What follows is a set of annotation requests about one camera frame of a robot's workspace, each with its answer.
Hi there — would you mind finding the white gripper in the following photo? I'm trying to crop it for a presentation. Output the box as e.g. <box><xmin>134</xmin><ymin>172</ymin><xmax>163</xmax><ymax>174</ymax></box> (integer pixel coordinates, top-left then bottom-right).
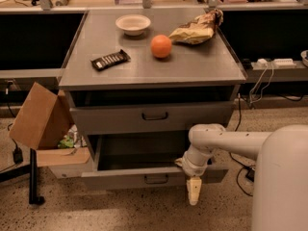
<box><xmin>174</xmin><ymin>145</ymin><xmax>213</xmax><ymax>206</ymax></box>

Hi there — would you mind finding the grey drawer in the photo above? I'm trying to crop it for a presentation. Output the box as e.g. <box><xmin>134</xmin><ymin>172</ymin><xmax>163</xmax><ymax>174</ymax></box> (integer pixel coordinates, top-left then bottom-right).
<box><xmin>70</xmin><ymin>101</ymin><xmax>233</xmax><ymax>135</ymax></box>
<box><xmin>80</xmin><ymin>132</ymin><xmax>230</xmax><ymax>191</ymax></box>

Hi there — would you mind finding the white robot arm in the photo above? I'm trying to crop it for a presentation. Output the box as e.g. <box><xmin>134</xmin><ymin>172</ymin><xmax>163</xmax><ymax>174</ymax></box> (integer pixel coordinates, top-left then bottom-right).
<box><xmin>175</xmin><ymin>124</ymin><xmax>308</xmax><ymax>231</ymax></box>

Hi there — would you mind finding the grey drawer cabinet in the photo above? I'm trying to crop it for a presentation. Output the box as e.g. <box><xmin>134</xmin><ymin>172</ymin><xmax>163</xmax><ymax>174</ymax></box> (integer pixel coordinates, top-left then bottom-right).
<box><xmin>58</xmin><ymin>7</ymin><xmax>247</xmax><ymax>188</ymax></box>

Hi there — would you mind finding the grey top drawer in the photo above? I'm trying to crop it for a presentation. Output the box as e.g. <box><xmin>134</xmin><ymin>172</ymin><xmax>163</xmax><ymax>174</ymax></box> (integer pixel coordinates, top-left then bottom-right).
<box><xmin>70</xmin><ymin>101</ymin><xmax>233</xmax><ymax>135</ymax></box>

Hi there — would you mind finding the black power adapter right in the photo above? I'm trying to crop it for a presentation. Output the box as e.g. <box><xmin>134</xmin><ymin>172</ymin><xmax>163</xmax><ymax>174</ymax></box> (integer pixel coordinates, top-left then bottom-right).
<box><xmin>245</xmin><ymin>168</ymin><xmax>255</xmax><ymax>182</ymax></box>

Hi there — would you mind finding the black power adapter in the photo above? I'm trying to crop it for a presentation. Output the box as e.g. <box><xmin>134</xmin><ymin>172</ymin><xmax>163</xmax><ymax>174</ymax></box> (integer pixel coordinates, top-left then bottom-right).
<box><xmin>245</xmin><ymin>168</ymin><xmax>255</xmax><ymax>182</ymax></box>
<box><xmin>13</xmin><ymin>147</ymin><xmax>23</xmax><ymax>164</ymax></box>

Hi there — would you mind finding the green packet in box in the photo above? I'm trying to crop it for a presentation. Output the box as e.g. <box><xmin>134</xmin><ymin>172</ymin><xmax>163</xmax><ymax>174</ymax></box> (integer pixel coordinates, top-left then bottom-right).
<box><xmin>58</xmin><ymin>136</ymin><xmax>74</xmax><ymax>149</ymax></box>

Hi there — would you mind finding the orange fruit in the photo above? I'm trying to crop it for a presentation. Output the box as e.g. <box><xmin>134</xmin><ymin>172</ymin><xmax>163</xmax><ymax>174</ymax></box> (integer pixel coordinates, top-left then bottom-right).
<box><xmin>151</xmin><ymin>35</ymin><xmax>172</xmax><ymax>58</ymax></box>

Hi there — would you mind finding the black snack bar wrapper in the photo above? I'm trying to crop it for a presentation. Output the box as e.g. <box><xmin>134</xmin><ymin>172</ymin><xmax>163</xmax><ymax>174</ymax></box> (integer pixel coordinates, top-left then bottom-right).
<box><xmin>91</xmin><ymin>49</ymin><xmax>131</xmax><ymax>71</ymax></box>

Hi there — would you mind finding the white power strip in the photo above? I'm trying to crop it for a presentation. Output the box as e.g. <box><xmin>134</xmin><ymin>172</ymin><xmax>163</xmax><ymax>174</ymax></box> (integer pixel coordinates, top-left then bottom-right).
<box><xmin>254</xmin><ymin>59</ymin><xmax>296</xmax><ymax>69</ymax></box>

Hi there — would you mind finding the yellow chip bag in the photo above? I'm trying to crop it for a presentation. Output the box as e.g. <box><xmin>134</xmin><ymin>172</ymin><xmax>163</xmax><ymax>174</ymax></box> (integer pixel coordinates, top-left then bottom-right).
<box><xmin>168</xmin><ymin>9</ymin><xmax>223</xmax><ymax>45</ymax></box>

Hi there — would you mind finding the brown cardboard box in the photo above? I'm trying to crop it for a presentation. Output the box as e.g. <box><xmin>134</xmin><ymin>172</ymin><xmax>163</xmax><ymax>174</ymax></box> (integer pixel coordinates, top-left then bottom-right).
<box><xmin>9</xmin><ymin>83</ymin><xmax>90</xmax><ymax>167</ymax></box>

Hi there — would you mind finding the black table leg left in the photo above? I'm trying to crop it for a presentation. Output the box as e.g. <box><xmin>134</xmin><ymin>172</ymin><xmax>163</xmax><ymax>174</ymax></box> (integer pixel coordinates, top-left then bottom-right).
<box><xmin>29</xmin><ymin>149</ymin><xmax>45</xmax><ymax>205</ymax></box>

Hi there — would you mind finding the white bowl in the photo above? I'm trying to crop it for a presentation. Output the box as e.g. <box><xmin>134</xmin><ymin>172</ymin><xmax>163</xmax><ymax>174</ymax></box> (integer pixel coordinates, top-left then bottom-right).
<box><xmin>115</xmin><ymin>14</ymin><xmax>151</xmax><ymax>36</ymax></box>

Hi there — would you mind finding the black power adapter left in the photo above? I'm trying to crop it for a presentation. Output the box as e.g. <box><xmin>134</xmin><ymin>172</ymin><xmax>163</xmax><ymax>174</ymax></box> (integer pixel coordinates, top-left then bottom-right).
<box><xmin>13</xmin><ymin>147</ymin><xmax>23</xmax><ymax>164</ymax></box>

